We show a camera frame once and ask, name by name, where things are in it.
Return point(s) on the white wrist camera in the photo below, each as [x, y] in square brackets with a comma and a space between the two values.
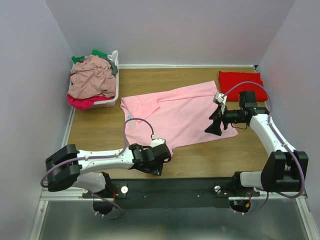
[220, 99]
[155, 141]

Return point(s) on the light pink t shirt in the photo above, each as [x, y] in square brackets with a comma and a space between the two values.
[180, 116]

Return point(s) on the grey t shirt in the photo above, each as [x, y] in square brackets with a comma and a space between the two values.
[114, 68]

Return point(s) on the folded red t shirt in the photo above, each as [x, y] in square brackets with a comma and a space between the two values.
[228, 80]

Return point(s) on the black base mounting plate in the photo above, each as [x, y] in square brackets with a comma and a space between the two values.
[169, 193]

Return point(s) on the green t shirt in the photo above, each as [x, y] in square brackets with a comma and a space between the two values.
[94, 52]

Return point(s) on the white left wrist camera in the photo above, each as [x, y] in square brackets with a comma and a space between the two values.
[155, 141]

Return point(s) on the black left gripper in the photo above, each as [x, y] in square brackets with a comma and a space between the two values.
[157, 170]

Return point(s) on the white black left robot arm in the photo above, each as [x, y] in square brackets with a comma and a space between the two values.
[69, 167]

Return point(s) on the magenta t shirt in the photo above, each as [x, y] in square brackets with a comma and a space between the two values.
[84, 104]

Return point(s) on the dusty pink t shirt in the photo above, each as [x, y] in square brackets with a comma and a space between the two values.
[92, 77]

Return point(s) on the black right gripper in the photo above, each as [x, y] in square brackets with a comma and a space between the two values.
[217, 116]

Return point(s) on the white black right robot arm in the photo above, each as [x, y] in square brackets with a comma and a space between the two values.
[285, 170]

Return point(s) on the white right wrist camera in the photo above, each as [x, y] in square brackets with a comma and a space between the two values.
[220, 99]

